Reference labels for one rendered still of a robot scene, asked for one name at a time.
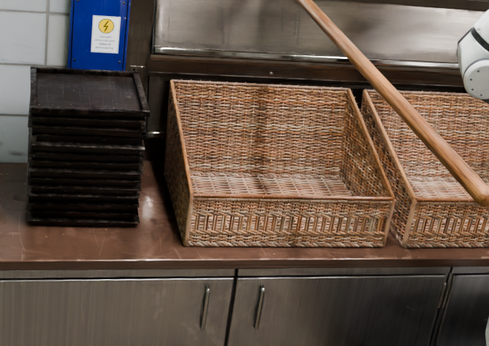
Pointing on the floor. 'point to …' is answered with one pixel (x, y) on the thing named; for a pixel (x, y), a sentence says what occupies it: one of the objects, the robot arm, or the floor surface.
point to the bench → (223, 285)
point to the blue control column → (97, 0)
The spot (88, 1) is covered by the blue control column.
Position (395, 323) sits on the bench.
